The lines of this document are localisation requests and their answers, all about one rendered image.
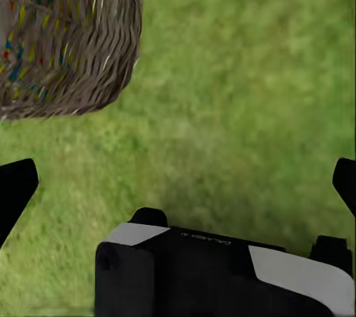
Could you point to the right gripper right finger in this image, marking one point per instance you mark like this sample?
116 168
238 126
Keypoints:
344 180

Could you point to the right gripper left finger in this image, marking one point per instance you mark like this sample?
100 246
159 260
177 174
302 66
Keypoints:
18 182

